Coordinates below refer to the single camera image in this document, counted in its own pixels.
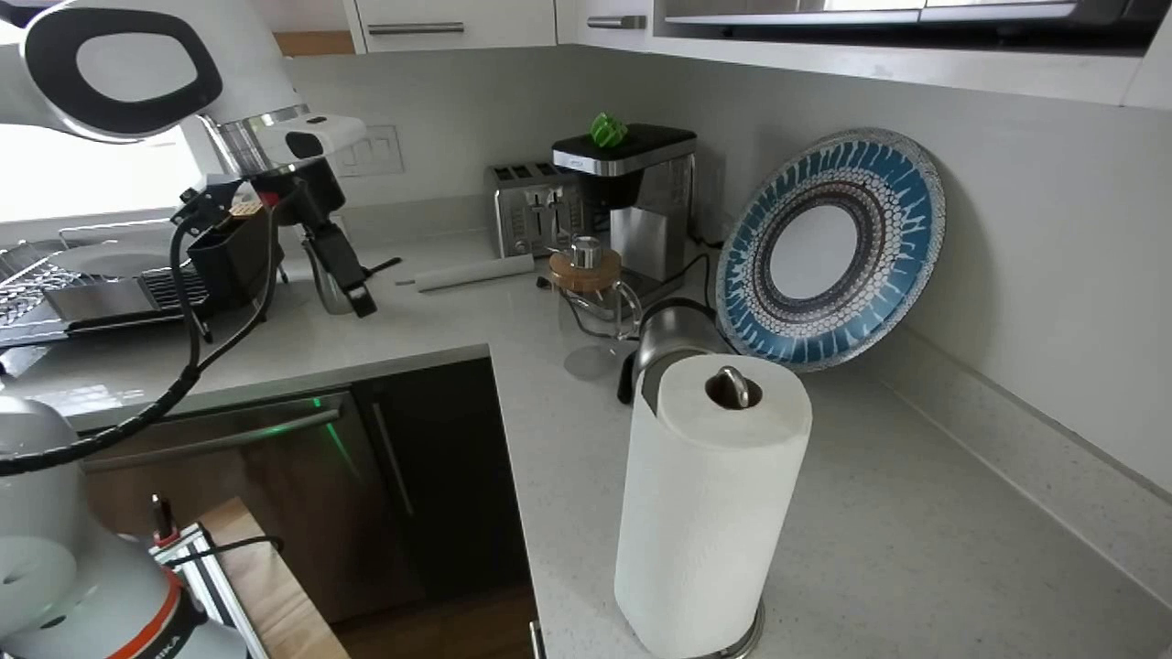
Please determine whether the black camera box on stand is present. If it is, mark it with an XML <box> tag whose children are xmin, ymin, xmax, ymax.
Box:
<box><xmin>169</xmin><ymin>179</ymin><xmax>284</xmax><ymax>340</ymax></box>

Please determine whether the blue white patterned plate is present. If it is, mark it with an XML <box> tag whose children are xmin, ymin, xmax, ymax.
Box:
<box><xmin>711</xmin><ymin>124</ymin><xmax>951</xmax><ymax>377</ymax></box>

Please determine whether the metal dish drainer tray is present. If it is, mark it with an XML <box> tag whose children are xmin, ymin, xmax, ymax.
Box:
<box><xmin>0</xmin><ymin>234</ymin><xmax>217</xmax><ymax>360</ymax></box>

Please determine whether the dark lower cabinet door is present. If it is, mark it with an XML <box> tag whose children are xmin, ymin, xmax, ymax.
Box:
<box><xmin>350</xmin><ymin>355</ymin><xmax>536</xmax><ymax>602</ymax></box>

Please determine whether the dark appliance with bar handle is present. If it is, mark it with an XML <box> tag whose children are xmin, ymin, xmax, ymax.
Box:
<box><xmin>69</xmin><ymin>389</ymin><xmax>425</xmax><ymax>624</ymax></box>

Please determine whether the steel cabinet bar handle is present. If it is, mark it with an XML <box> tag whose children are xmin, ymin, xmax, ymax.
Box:
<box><xmin>361</xmin><ymin>18</ymin><xmax>467</xmax><ymax>41</ymax></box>

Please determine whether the silver toaster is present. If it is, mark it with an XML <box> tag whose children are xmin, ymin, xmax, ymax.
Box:
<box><xmin>486</xmin><ymin>156</ymin><xmax>594</xmax><ymax>262</ymax></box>

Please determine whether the bright window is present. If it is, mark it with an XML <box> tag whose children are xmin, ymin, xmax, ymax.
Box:
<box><xmin>0</xmin><ymin>122</ymin><xmax>213</xmax><ymax>231</ymax></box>

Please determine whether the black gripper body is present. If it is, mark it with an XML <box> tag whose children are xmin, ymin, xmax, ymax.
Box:
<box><xmin>280</xmin><ymin>155</ymin><xmax>350</xmax><ymax>241</ymax></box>

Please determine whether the glass carafe with cork collar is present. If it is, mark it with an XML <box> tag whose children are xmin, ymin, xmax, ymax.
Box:
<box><xmin>542</xmin><ymin>231</ymin><xmax>652</xmax><ymax>383</ymax></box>

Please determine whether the green plastic piece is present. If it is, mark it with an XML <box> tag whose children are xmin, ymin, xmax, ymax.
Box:
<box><xmin>586</xmin><ymin>108</ymin><xmax>630</xmax><ymax>155</ymax></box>

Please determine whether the steel microwave oven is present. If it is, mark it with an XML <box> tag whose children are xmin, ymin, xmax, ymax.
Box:
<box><xmin>652</xmin><ymin>0</ymin><xmax>1172</xmax><ymax>36</ymax></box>

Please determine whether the white upper cabinet door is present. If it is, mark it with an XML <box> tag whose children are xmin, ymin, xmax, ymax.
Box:
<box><xmin>349</xmin><ymin>0</ymin><xmax>561</xmax><ymax>56</ymax></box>

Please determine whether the metal paper towel holder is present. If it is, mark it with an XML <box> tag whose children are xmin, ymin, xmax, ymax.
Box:
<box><xmin>698</xmin><ymin>362</ymin><xmax>774</xmax><ymax>659</ymax></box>

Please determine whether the black silver coffee maker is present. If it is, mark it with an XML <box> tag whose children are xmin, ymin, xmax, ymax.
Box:
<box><xmin>545</xmin><ymin>122</ymin><xmax>705</xmax><ymax>294</ymax></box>

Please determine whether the wooden table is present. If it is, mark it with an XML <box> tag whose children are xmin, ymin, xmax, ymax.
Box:
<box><xmin>194</xmin><ymin>490</ymin><xmax>350</xmax><ymax>659</ymax></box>

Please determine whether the white paper towel roll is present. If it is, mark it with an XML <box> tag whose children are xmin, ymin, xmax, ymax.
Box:
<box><xmin>613</xmin><ymin>347</ymin><xmax>816</xmax><ymax>659</ymax></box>

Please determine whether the chrome sink faucet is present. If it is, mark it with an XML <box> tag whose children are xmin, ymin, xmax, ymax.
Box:
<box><xmin>614</xmin><ymin>297</ymin><xmax>724</xmax><ymax>411</ymax></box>

